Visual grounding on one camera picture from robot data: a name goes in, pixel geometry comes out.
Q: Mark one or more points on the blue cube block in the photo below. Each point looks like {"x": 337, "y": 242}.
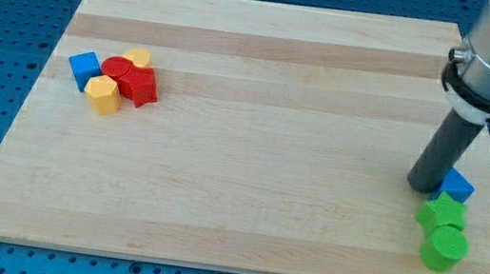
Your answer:
{"x": 84, "y": 67}

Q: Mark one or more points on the green star block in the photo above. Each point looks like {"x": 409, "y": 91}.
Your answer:
{"x": 439, "y": 212}

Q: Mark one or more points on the wooden board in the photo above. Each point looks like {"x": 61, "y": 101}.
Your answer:
{"x": 280, "y": 142}

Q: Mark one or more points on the blue triangle block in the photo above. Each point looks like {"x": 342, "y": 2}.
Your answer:
{"x": 455, "y": 185}

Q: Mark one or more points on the green cylinder block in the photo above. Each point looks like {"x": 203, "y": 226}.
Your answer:
{"x": 444, "y": 248}

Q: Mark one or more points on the red cylinder block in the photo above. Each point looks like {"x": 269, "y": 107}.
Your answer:
{"x": 116, "y": 67}

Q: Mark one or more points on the yellow heart block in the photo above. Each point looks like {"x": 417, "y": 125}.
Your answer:
{"x": 141, "y": 58}

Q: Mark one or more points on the red star block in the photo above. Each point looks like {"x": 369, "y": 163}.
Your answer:
{"x": 139, "y": 86}

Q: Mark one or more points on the yellow hexagon block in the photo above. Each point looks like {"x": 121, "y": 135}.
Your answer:
{"x": 103, "y": 94}

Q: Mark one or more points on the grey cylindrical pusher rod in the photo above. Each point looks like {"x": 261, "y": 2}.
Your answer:
{"x": 449, "y": 142}

